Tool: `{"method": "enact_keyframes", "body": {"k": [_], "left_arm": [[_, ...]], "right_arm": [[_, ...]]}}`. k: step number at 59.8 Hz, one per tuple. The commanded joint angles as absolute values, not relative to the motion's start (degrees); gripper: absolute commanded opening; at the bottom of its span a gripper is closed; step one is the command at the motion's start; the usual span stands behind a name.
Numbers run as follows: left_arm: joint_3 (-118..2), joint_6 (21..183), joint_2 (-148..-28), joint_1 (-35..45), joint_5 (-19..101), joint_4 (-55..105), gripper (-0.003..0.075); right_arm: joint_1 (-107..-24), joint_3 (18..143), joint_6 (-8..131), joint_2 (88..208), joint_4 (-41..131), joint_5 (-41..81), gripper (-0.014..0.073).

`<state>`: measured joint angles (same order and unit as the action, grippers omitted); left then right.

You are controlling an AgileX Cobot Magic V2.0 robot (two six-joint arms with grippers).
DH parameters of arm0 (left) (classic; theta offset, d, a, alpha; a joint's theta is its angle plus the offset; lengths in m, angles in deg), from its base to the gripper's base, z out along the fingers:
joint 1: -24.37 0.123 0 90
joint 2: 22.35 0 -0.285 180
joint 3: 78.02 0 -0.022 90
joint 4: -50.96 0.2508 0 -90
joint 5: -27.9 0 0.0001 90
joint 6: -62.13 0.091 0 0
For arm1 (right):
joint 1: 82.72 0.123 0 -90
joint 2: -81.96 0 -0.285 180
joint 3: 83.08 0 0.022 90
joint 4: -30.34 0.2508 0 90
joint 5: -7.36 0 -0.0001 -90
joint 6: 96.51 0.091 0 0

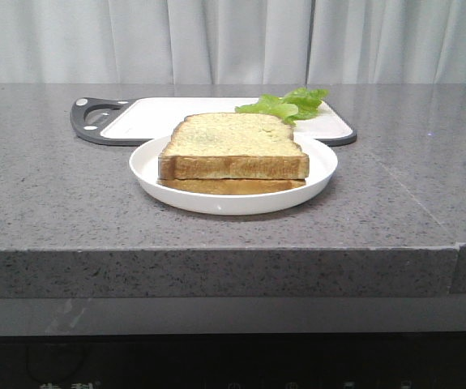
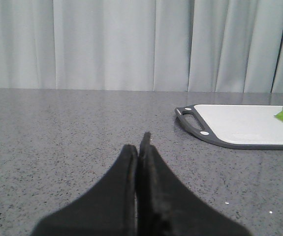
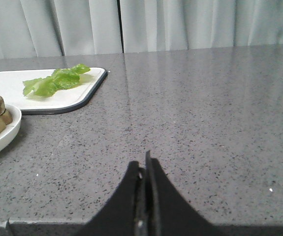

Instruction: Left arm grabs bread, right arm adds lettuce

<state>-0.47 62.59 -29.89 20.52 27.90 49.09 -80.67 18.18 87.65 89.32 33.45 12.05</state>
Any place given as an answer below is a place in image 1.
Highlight toasted bread slice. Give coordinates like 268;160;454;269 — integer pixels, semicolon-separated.
157;178;306;195
158;113;310;180

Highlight green lettuce leaf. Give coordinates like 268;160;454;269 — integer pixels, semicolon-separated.
235;87;329;125

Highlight white round plate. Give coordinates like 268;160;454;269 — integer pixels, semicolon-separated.
129;135;338;216

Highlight white cutting board black rim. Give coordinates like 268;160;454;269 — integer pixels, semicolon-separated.
70;97;357;146

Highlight grey curtain backdrop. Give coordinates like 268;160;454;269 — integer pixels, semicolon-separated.
0;1;466;84

